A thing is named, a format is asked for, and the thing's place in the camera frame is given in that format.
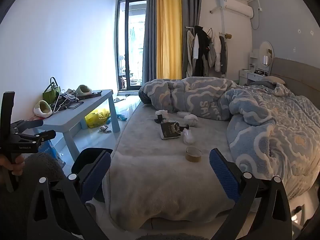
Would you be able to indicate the blue patterned fleece blanket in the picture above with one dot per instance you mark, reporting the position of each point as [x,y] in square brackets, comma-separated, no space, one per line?
[262,120]

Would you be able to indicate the brown tape roll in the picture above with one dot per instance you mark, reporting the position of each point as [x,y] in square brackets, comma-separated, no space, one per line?
[193,155]

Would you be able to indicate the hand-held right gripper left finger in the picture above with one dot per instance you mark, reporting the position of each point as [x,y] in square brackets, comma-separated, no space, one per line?
[96,177]

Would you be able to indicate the yellow curtain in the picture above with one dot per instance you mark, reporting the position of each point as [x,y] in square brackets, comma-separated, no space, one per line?
[168,35]

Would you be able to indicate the white vanity desk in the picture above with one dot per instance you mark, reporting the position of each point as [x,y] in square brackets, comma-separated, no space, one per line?
[246,76]

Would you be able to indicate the clear plastic bag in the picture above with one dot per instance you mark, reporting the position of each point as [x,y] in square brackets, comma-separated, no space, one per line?
[188,136]

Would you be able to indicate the green handbag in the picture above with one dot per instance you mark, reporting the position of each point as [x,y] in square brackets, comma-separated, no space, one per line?
[51,96]

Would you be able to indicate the black book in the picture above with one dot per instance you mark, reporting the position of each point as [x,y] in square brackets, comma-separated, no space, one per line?
[170,131]

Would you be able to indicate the white hanging jacket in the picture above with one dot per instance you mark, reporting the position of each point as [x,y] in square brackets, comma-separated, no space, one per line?
[217,52]

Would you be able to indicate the grey padded headboard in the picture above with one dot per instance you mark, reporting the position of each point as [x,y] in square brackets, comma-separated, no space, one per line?
[300,75]

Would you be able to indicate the grey plush bed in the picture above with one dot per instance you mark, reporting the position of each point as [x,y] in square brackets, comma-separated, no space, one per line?
[155,180]

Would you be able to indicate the person's left hand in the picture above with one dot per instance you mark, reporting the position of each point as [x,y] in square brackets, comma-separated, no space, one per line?
[17,165]

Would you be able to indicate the yellow plastic bag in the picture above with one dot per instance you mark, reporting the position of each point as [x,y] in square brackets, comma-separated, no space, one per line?
[96,117]

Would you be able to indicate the white clothes rack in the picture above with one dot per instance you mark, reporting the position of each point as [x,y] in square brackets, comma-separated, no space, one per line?
[222,33]

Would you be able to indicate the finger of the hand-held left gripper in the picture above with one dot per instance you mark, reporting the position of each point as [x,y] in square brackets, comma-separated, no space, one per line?
[27,124]
[37,135]

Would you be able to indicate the silver table lamp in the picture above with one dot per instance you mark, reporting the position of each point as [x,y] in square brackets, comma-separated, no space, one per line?
[265,60]

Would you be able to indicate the blue plush toy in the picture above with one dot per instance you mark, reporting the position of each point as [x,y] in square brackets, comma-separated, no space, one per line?
[121,117]

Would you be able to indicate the grey hanging garment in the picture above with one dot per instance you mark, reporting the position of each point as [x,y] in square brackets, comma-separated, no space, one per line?
[223,52]

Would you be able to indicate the glass balcony door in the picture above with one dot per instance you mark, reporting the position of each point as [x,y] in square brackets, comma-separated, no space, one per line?
[131,42]

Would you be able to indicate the green plush slipper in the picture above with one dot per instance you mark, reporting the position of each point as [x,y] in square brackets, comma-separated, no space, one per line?
[83,91]
[43,108]

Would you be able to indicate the large white sock roll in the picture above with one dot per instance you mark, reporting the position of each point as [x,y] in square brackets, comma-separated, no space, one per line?
[191,120]

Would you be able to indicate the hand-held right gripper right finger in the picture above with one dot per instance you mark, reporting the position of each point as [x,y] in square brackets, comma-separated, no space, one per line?
[222,175]

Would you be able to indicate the small white sock ball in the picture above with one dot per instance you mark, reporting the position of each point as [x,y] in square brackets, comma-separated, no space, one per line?
[162,112]

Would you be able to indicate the black hanging coat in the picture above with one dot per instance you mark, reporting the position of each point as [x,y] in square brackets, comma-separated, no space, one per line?
[202,47]

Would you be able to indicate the white air conditioner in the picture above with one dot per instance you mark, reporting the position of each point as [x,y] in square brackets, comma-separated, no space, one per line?
[237,8]

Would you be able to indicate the white desk shelf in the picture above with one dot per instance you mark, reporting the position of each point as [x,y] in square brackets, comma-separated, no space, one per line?
[253,61]

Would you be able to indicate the grey pillow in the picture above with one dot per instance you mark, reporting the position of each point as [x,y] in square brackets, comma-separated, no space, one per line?
[272,80]

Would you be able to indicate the beige hanging coat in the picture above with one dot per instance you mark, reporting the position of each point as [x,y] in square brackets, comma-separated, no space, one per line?
[190,50]

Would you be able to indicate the grey curtain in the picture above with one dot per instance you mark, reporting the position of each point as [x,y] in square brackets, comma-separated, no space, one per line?
[188,10]
[150,42]

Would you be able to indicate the blue plastic package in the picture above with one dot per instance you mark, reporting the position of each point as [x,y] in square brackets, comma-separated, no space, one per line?
[48,150]

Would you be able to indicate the white floor slipper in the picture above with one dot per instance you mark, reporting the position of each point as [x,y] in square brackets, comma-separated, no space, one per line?
[119,100]

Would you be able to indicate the grey fleece garment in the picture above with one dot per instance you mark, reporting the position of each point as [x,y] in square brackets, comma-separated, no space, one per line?
[42,165]

